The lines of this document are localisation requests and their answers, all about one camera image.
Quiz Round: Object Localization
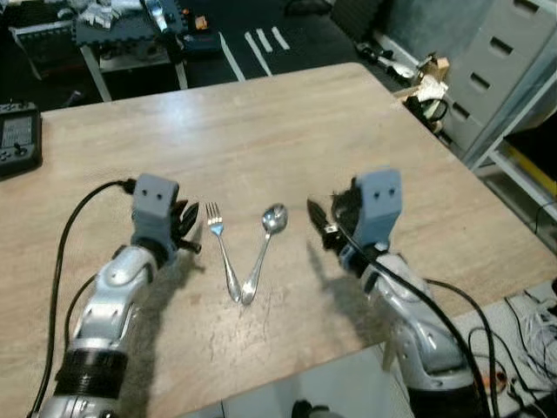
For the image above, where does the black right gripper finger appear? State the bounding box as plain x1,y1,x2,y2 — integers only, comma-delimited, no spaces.
306,199,337,238

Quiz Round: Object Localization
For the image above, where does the silver metal fork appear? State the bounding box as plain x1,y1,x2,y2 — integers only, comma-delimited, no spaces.
205,202,244,305

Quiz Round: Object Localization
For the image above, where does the silver metal spoon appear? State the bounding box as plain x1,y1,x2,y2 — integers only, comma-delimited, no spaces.
240,203,290,307

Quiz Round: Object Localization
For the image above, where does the small cardboard box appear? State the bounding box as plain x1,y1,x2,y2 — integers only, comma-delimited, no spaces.
399,54,453,133

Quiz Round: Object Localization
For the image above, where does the white shelf rack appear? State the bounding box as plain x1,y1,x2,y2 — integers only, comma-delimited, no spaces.
473,71,557,229

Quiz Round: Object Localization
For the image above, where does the black remote controller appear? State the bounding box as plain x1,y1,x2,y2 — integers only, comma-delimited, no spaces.
0,101,44,180

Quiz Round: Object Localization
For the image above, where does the white table with grey mat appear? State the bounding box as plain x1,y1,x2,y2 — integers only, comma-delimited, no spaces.
73,0,220,103

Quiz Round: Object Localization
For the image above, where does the black robot foot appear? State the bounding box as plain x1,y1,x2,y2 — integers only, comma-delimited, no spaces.
291,399,332,418

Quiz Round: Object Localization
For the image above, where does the grey drawer cabinet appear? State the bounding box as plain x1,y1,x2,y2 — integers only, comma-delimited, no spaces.
442,0,557,159

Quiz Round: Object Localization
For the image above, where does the orange black tool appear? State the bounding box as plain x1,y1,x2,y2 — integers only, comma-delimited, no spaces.
473,369,508,390

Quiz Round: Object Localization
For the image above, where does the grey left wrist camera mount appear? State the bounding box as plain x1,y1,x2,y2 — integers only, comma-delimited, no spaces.
131,173,182,252

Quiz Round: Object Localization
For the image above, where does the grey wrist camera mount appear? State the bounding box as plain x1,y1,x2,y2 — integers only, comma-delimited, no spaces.
355,168,405,255
131,173,182,252

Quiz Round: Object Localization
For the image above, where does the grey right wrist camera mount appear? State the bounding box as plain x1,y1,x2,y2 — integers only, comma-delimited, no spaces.
355,168,405,255

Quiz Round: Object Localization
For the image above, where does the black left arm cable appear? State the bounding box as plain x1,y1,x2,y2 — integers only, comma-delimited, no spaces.
26,178,138,418

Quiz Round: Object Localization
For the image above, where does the white cable bundle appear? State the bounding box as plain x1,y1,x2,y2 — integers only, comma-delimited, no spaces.
512,294,557,368

